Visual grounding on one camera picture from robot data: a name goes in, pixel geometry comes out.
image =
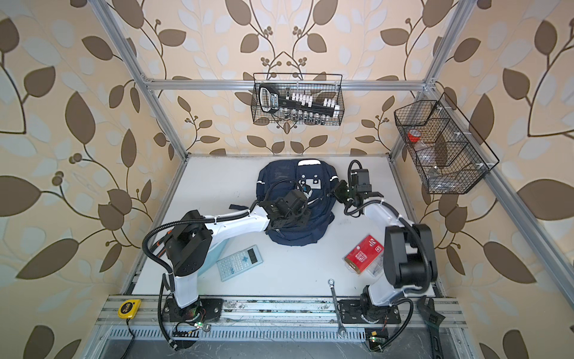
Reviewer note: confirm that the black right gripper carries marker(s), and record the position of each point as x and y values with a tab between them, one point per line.
337	191

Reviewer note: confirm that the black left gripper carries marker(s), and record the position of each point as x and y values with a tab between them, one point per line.
305	215

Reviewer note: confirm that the navy blue school backpack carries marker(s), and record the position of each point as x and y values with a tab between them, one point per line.
315	178

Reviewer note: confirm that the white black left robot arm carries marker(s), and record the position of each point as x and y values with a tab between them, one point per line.
182	247

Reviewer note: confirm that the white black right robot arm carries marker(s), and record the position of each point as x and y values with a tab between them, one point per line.
408	259

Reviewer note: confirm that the light blue pencil case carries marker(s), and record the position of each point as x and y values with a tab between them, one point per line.
213	256

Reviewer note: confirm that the red book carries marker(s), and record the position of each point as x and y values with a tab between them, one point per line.
363	254

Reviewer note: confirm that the red cap clear bottle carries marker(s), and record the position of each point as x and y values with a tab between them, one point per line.
423	154

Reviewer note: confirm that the light blue calculator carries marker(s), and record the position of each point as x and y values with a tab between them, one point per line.
238	263

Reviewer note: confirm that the silver combination wrench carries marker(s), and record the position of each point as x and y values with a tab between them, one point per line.
341	331

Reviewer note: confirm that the orange black pliers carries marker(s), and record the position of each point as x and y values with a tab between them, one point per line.
159	246

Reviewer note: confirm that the black adjustable wrench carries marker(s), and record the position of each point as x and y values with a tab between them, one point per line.
433	320

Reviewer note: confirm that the yellow tape measure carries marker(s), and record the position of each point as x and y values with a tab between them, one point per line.
129	309

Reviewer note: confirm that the black wire basket right wall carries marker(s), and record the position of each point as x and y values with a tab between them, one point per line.
463	157

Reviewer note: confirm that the black wire basket wall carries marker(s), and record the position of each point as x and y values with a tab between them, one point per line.
321	81
463	157

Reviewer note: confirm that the black wire basket back wall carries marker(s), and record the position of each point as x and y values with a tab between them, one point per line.
321	81

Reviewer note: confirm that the socket set black rail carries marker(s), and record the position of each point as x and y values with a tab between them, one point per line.
296	100

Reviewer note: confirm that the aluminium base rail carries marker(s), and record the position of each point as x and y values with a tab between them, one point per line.
249	318

